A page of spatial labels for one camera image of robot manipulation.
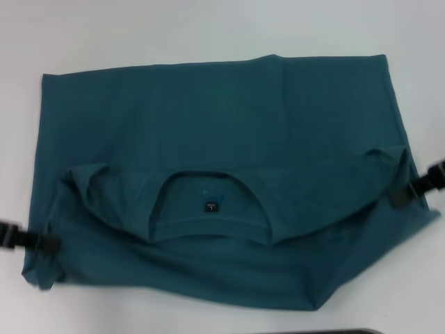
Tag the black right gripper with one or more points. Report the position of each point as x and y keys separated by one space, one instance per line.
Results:
x=437 y=175

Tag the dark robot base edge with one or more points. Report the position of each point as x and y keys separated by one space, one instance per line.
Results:
x=347 y=331

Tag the teal blue FREE print T-shirt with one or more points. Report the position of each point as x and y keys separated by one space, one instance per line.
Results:
x=226 y=121

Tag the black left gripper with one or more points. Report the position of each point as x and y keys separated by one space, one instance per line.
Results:
x=6 y=234

